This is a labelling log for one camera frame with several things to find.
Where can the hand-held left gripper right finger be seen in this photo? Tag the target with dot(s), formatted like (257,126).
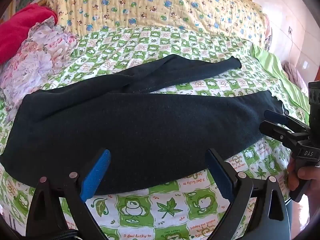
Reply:
(220,177)

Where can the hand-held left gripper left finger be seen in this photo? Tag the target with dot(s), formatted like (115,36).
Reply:
(96,175)

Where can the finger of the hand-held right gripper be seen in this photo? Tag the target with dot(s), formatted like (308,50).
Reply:
(277,131)
(276,117)

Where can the black pants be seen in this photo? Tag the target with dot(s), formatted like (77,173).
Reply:
(137,130)

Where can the person's right hand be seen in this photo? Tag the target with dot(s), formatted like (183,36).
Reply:
(313,178)

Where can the pinkish grey cloth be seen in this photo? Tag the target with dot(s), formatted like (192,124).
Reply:
(295,75)

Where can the plain green sheet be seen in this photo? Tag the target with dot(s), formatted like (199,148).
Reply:
(277,67)

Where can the green frog print blanket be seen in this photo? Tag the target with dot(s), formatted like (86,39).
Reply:
(170,205)

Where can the pink floral blanket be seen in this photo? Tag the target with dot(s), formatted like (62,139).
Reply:
(37,57)

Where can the red blanket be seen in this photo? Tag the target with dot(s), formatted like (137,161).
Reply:
(20,27)

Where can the yellow bear print quilt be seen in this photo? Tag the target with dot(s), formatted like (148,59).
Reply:
(150,5)

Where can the white wall socket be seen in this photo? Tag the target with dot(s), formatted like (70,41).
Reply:
(290,30)

